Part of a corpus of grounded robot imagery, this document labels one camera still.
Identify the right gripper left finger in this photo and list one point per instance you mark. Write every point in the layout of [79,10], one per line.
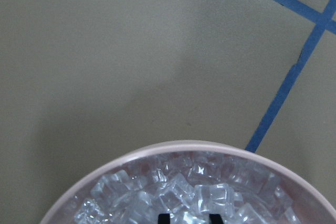
[163,219]

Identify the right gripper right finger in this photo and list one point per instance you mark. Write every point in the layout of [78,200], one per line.
[215,219]

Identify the pink bowl of ice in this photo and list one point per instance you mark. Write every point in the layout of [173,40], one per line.
[190,180]

